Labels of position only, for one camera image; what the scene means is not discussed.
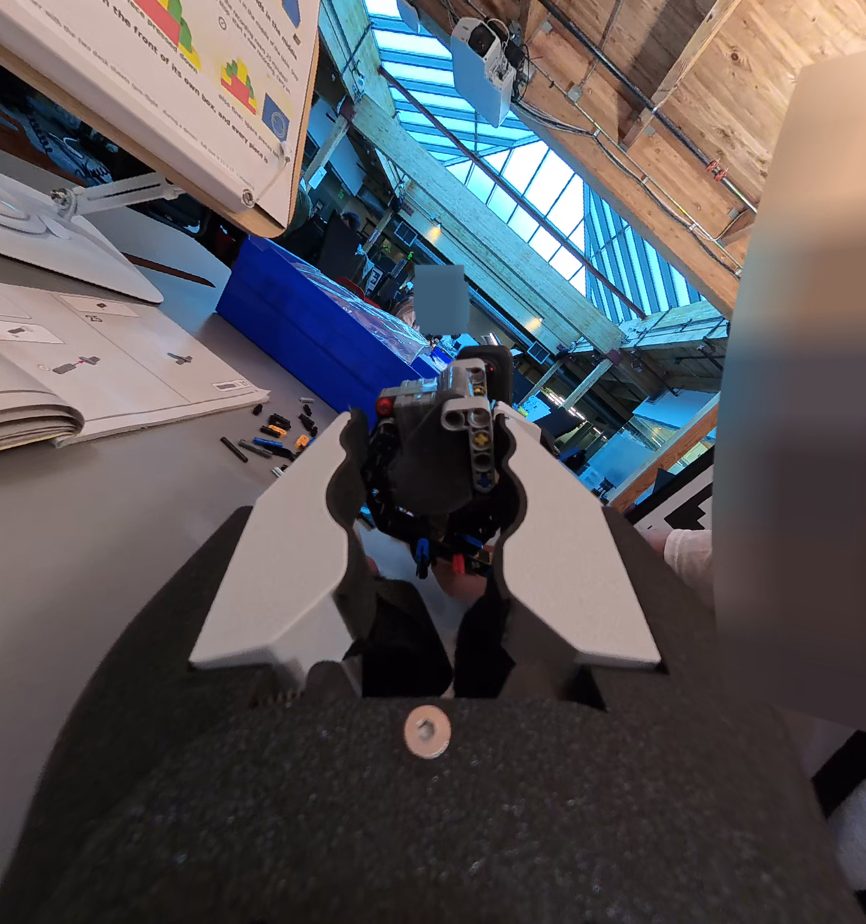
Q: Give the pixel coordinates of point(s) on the blue plastic bin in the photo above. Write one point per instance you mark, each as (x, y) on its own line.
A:
(296, 317)

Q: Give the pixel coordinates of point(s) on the white ceiling device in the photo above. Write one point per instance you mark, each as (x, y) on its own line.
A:
(480, 72)

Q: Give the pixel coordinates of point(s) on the open instruction booklet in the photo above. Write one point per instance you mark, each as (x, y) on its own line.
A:
(115, 361)

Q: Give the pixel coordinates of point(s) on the grey black toy brick model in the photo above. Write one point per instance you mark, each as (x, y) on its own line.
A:
(433, 455)

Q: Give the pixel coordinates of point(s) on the white document stand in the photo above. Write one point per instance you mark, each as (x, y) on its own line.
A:
(79, 252)

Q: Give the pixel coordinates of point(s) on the printed instruction sheet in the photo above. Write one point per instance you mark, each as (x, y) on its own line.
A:
(151, 86)

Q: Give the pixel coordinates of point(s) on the skylight window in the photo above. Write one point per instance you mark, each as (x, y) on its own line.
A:
(548, 173)

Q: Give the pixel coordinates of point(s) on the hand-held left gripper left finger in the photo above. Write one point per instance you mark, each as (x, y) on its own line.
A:
(281, 570)

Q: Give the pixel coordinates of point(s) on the fiducial marker board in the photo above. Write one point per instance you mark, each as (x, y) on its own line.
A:
(682, 498)

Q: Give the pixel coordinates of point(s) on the clear plastic bags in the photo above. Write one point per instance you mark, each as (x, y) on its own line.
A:
(361, 310)

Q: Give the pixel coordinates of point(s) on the pile of small toy pins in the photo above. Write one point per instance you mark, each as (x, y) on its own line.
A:
(281, 433)

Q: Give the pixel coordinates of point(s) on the person's white shirt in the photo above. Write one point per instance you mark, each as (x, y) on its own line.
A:
(859, 816)

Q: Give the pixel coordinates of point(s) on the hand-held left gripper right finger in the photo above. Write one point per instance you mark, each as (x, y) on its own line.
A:
(577, 570)

